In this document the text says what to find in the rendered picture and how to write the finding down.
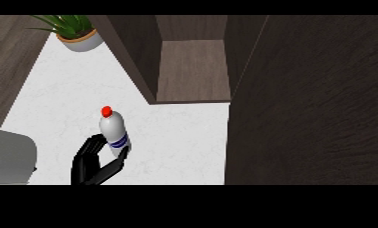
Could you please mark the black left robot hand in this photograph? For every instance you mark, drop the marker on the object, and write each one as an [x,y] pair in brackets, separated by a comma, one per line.
[86,165]

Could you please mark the white red-capped water bottle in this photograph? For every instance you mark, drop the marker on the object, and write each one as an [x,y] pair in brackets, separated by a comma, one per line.
[112,131]

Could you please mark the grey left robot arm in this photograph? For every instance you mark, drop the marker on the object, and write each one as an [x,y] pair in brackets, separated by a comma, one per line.
[15,158]

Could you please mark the dark wooden cabinet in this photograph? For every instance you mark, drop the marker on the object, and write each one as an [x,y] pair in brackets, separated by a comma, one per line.
[192,72]

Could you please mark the dark wooden cabinet door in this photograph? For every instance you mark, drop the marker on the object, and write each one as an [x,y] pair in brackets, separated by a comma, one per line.
[304,105]

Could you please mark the green plant in white pot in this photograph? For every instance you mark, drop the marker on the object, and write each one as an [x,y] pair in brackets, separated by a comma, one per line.
[74,33]

